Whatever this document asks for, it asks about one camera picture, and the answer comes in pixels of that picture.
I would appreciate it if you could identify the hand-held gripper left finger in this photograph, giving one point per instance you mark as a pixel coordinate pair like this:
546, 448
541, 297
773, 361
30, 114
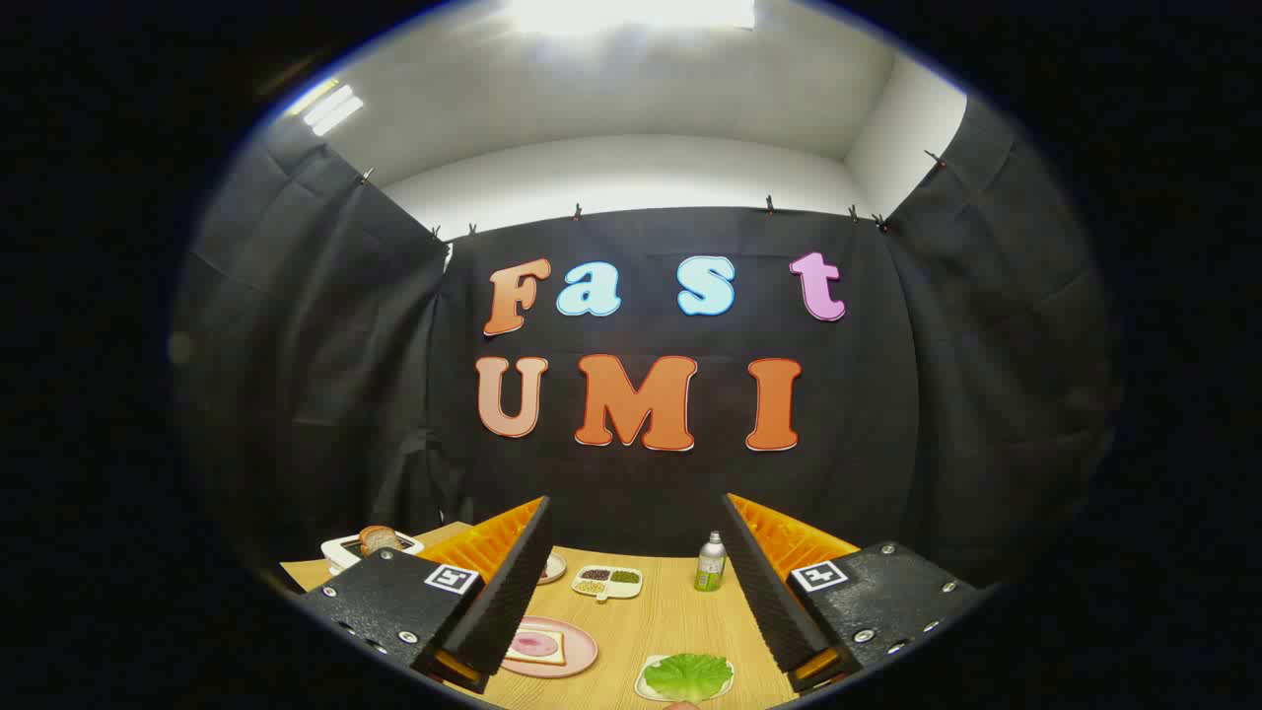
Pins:
508, 592

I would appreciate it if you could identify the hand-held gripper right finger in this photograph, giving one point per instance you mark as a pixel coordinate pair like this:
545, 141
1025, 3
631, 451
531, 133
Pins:
764, 582

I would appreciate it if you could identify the green lettuce leaf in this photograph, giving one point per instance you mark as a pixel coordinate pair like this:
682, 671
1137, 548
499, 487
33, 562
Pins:
687, 675

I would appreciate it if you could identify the toasted bread slice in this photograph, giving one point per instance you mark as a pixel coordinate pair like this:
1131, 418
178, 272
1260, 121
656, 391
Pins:
378, 538

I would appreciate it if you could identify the round white plate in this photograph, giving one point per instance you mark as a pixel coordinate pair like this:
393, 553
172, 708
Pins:
556, 568

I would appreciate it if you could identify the green and silver bottle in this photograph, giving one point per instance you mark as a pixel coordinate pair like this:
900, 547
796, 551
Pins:
710, 567

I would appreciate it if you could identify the pink ham slice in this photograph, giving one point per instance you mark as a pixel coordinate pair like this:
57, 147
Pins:
534, 646

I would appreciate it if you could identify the white bread slice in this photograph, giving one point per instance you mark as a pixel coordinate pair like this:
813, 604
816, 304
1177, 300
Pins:
550, 658

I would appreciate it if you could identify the pink plate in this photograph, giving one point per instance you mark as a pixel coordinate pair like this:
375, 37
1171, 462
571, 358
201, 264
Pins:
582, 651

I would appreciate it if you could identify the white divided dish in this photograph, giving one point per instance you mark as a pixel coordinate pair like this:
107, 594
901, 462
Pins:
621, 590

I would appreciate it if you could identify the small white plate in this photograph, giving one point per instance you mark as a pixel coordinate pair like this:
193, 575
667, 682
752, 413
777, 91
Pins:
641, 685

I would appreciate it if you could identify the white toaster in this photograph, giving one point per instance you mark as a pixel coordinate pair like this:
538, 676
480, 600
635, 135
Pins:
340, 550

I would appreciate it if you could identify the black backdrop cloth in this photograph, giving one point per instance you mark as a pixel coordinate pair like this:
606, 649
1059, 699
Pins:
296, 345

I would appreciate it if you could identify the ceiling light panel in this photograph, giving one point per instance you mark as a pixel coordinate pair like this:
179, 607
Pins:
330, 106

